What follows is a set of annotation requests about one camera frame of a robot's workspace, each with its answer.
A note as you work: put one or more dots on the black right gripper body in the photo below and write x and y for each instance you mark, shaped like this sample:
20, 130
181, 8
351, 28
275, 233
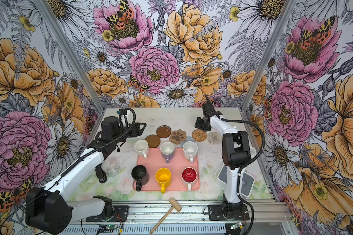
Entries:
201, 124

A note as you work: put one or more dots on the woven rattan round coaster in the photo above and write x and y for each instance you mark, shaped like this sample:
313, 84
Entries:
199, 135

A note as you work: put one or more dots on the multicolour zigzag round coaster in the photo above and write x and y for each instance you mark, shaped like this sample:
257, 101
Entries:
214, 138

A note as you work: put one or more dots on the plain brown wooden coaster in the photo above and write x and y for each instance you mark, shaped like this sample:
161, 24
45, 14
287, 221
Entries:
153, 141

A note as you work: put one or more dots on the dark wooden scratched coaster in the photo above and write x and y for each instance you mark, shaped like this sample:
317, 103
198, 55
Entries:
163, 131

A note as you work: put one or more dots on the cork paw print coaster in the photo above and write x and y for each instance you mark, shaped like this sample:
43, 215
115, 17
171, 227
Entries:
177, 136

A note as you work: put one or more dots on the grey-blue woven round coaster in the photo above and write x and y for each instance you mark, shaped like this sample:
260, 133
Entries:
188, 139

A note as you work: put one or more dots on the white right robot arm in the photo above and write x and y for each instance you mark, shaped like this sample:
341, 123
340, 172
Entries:
236, 154

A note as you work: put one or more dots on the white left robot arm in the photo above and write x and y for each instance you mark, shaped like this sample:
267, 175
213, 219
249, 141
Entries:
47, 208

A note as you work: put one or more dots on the white speckled mug left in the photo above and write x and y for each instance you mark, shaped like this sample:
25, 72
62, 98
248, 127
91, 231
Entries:
142, 148

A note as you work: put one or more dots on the white speckled mug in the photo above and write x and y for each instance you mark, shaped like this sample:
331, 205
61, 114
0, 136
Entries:
142, 148
190, 150

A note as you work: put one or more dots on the white speckled mug right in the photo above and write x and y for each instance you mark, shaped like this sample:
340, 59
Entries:
190, 150

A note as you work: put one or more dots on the purple mug white inside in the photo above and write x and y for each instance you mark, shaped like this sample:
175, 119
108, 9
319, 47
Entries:
167, 150

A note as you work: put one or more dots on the clear glass jar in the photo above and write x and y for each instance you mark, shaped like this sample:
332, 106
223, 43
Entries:
111, 167

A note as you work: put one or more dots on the black mug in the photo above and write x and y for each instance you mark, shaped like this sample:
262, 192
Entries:
140, 176

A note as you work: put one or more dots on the white mug red inside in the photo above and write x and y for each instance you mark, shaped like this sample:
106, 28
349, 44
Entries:
189, 177

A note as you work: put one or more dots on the yellow mug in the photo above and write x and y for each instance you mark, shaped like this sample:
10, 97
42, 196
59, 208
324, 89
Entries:
163, 178

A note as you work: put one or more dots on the pink silicone tray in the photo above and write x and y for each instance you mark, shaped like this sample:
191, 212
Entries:
155, 161

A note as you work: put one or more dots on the white grey square container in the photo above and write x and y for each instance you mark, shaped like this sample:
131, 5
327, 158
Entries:
247, 183

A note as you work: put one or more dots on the wooden mallet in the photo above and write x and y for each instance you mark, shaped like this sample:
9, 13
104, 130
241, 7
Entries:
174, 206

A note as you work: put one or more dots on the green circuit board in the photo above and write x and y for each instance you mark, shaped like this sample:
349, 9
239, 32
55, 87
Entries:
107, 228

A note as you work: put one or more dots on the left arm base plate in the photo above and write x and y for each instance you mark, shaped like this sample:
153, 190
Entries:
120, 213

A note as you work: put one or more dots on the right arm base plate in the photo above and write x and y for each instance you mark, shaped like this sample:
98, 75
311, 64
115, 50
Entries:
220, 213

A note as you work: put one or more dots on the aluminium right corner post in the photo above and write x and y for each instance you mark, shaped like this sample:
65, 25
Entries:
274, 38

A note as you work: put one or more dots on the aluminium corner post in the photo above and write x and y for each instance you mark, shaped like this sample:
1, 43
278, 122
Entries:
274, 38
61, 38

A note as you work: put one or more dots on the aluminium left corner post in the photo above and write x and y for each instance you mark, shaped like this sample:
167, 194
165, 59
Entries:
61, 38

